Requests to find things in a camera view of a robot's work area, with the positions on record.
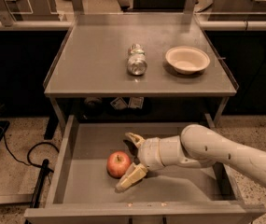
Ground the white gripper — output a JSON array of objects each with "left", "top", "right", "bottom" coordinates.
[{"left": 116, "top": 133, "right": 164, "bottom": 191}]

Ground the red apple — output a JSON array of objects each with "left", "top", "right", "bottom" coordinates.
[{"left": 106, "top": 151, "right": 131, "bottom": 178}]

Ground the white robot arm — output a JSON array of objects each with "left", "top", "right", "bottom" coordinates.
[{"left": 116, "top": 124, "right": 266, "bottom": 191}]

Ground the grey open drawer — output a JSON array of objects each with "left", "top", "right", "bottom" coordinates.
[{"left": 25, "top": 117, "right": 265, "bottom": 224}]

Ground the dark round object under counter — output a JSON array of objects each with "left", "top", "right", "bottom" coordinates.
[{"left": 84, "top": 97, "right": 103, "bottom": 113}]

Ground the grey counter cabinet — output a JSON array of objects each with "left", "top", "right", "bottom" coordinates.
[{"left": 44, "top": 13, "right": 237, "bottom": 127}]

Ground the white label card right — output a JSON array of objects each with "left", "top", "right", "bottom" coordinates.
[{"left": 129, "top": 97, "right": 144, "bottom": 109}]

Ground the white label card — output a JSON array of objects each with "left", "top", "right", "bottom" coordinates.
[
  {"left": 129, "top": 97, "right": 144, "bottom": 109},
  {"left": 110, "top": 97, "right": 128, "bottom": 110}
]

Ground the white label card left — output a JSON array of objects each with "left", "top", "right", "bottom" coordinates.
[{"left": 110, "top": 97, "right": 128, "bottom": 110}]

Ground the silver crushed soda can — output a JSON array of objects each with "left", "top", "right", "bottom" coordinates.
[{"left": 127, "top": 44, "right": 147, "bottom": 76}]

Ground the white paper bowl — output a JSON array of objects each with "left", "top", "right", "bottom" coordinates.
[{"left": 165, "top": 46, "right": 210, "bottom": 75}]

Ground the black bar on floor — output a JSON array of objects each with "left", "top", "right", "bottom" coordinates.
[{"left": 30, "top": 159, "right": 49, "bottom": 209}]

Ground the black floor cable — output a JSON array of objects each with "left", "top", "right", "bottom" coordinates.
[{"left": 0, "top": 123, "right": 61, "bottom": 175}]

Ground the white horizontal rail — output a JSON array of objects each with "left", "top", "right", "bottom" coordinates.
[{"left": 0, "top": 21, "right": 72, "bottom": 31}]

